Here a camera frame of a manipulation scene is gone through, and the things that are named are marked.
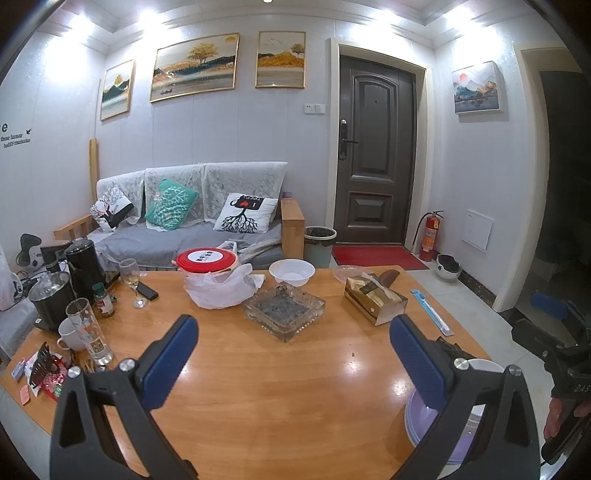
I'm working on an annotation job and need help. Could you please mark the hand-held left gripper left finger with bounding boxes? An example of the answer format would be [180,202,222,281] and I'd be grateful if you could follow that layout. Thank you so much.
[48,314,200,480]

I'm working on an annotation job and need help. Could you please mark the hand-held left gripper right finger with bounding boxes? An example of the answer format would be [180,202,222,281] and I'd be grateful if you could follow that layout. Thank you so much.
[389,315,542,480]

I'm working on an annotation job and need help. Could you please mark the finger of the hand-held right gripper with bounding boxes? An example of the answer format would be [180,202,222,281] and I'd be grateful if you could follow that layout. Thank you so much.
[530,290,591,344]
[510,318,571,361]

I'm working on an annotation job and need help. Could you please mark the purple plate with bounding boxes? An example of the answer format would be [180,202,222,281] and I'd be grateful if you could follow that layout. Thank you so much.
[404,390,485,464]

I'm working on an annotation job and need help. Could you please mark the person's right hand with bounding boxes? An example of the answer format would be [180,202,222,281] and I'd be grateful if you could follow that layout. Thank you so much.
[544,396,575,440]

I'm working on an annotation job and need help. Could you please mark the black bag roll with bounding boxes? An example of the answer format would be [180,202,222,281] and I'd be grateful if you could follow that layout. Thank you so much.
[434,336,476,365]

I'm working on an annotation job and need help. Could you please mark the blue toothbrush package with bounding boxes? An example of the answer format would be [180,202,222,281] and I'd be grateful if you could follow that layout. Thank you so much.
[411,289,455,337]

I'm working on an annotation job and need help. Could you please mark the gold tissue box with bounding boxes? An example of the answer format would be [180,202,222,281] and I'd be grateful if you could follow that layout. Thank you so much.
[344,272,409,328]

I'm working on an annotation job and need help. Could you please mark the white plastic bag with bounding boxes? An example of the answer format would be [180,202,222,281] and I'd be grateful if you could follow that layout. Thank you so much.
[184,240,266,310]

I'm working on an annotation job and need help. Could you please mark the tall printed glass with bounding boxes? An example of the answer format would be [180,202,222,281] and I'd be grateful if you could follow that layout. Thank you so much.
[65,298,115,365]

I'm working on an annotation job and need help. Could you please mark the small green cap bottle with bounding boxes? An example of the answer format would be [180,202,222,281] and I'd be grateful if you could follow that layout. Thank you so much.
[92,282,115,318]

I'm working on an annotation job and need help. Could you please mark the wine glass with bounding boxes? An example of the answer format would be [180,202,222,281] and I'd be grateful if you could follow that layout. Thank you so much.
[119,258,146,309]

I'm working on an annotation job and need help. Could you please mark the black white helmet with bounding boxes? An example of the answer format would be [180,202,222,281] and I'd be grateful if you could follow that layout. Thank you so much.
[435,254,462,281]

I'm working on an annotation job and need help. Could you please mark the white mug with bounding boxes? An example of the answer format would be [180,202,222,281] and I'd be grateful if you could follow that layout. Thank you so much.
[56,318,86,352]

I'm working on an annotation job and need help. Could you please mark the red lid container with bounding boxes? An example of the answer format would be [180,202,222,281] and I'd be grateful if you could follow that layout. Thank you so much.
[175,248,240,287]

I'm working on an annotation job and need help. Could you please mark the clear plastic dish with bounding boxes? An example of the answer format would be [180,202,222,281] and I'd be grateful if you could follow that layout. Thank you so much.
[332,264,368,283]

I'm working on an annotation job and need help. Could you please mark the red doormat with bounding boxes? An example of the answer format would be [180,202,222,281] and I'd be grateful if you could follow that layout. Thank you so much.
[331,246,430,271]

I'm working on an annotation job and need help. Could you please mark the red snack packets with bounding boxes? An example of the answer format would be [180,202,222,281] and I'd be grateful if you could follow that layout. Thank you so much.
[21,353,72,402]

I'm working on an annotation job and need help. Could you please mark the grey wooden sofa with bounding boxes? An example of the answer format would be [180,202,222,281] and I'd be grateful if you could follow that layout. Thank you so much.
[53,161,306,271]

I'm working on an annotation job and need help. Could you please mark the glass ashtray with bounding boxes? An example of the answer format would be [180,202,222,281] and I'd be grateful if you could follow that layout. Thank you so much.
[243,282,326,343]

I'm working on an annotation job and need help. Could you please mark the red fire extinguisher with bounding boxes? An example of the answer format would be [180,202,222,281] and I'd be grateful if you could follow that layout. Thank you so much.
[412,210,445,262]

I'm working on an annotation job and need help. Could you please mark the tall black canister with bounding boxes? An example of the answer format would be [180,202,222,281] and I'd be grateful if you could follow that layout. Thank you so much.
[65,239,108,305]

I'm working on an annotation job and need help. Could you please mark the black hair claw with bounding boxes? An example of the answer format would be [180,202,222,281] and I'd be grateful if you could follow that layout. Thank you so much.
[28,342,58,388]

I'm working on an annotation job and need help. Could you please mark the black electric kettle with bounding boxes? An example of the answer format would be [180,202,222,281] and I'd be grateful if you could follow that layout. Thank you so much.
[28,271,77,332]

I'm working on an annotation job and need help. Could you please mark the white plastic bowl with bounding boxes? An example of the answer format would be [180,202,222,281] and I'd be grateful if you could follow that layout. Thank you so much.
[269,258,316,285]

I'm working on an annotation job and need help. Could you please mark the green trash bin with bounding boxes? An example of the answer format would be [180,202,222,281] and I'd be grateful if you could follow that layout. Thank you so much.
[303,225,338,268]

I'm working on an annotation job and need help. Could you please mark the teal leaf pillow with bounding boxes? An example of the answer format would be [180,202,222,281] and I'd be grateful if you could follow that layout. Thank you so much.
[144,179,200,232]

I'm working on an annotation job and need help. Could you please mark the short black canister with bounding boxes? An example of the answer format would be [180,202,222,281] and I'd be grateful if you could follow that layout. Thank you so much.
[39,241,72,274]

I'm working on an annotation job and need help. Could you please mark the grey cloth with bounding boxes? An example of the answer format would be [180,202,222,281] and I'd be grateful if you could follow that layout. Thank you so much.
[0,307,40,365]

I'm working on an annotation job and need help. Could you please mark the white black tree pillow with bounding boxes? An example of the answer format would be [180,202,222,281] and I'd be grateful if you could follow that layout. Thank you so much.
[213,193,280,235]

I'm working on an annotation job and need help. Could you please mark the white grey tree pillow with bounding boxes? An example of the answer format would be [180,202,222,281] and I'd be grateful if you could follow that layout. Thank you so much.
[89,181,136,230]

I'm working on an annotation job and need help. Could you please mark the white grey gadget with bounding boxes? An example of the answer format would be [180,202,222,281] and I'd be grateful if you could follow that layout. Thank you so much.
[14,233,44,278]

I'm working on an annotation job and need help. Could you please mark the translucent plastic bag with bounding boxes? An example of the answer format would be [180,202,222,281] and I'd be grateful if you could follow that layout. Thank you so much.
[0,244,24,310]

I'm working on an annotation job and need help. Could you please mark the white lace sofa cover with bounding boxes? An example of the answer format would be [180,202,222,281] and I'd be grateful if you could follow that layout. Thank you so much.
[144,164,206,227]
[96,170,147,217]
[203,161,288,222]

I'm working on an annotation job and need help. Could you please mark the wooden pole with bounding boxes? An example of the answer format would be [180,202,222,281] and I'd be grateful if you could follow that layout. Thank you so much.
[89,137,100,217]

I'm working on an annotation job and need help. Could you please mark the white framed mountain painting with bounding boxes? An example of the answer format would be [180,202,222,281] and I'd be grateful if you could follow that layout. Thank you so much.
[451,60,503,114]

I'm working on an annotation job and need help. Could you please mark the dark entrance door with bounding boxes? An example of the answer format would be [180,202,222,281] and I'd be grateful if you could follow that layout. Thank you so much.
[339,54,414,245]

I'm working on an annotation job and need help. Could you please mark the small gold framed painting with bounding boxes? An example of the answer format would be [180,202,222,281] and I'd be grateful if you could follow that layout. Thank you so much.
[99,59,136,122]

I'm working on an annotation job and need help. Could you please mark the large gold tree painting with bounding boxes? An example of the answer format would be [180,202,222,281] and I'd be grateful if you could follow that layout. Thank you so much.
[148,33,241,103]

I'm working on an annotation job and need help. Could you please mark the gold mountain framed painting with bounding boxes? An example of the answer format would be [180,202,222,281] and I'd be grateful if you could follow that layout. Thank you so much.
[255,30,307,89]

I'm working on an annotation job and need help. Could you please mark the white wall panel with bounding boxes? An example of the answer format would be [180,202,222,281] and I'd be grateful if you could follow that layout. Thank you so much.
[462,209,495,252]

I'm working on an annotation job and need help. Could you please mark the black door lock handle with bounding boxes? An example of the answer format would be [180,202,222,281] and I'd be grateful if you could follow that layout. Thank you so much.
[339,119,360,160]

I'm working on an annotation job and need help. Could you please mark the black wall lettering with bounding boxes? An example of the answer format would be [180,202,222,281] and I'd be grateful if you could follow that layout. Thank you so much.
[0,121,34,149]

